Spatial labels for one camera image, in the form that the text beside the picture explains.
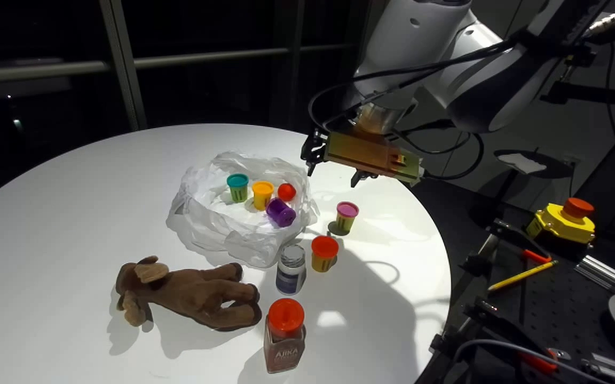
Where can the yellow pencil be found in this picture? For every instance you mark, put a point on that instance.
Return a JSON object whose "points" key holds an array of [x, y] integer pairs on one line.
{"points": [[522, 277]]}

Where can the dough tub with yellow lid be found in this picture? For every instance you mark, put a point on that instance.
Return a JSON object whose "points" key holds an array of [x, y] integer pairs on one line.
{"points": [[262, 192]]}

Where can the glossy wrist camera box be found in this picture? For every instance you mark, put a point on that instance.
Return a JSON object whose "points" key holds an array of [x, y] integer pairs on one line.
{"points": [[372, 156]]}

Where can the small red capped container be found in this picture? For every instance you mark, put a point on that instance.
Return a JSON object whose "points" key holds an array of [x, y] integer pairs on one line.
{"points": [[287, 192]]}

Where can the light grey window post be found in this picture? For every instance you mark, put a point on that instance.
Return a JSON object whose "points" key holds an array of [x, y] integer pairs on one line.
{"points": [[121, 64]]}

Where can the purple dough tub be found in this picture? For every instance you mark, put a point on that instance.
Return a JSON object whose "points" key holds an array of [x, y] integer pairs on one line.
{"points": [[279, 213]]}

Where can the small bottle with white cap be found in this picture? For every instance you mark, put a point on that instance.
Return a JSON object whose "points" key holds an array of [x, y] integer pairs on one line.
{"points": [[291, 270]]}

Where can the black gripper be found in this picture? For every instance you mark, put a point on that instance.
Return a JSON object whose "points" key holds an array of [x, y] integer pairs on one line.
{"points": [[373, 121]]}

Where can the aluminium profile rail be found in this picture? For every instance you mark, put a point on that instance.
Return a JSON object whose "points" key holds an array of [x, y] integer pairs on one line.
{"points": [[607, 271]]}

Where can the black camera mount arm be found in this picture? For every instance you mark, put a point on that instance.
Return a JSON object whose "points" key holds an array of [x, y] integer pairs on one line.
{"points": [[591, 93]]}

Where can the dough tub with pink lid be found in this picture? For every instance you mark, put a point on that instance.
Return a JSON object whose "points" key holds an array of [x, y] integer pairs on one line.
{"points": [[347, 216]]}

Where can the spice jar with red lid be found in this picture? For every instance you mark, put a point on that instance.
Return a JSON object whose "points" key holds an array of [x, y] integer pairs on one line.
{"points": [[285, 334]]}

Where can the translucent white plastic bag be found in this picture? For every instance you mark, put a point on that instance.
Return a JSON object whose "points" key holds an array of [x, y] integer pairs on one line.
{"points": [[207, 220]]}

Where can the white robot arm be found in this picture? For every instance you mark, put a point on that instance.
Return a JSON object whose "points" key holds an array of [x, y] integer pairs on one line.
{"points": [[420, 34]]}

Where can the brown plush moose toy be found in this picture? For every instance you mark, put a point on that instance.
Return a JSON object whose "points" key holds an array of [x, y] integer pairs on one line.
{"points": [[193, 292]]}

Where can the dough tub with teal lid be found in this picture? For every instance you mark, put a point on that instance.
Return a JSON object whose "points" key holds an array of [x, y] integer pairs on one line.
{"points": [[237, 187]]}

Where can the grey horizontal window railing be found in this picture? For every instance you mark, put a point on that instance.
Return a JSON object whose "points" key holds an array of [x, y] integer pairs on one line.
{"points": [[37, 70]]}

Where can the yellow emergency stop button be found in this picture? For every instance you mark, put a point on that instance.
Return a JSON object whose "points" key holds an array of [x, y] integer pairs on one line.
{"points": [[564, 220]]}

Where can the black perforated breadboard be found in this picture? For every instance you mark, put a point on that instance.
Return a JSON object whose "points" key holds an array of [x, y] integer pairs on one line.
{"points": [[570, 313]]}

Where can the dough tub with orange lid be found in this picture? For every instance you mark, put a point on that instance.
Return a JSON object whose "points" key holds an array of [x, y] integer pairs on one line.
{"points": [[325, 252]]}

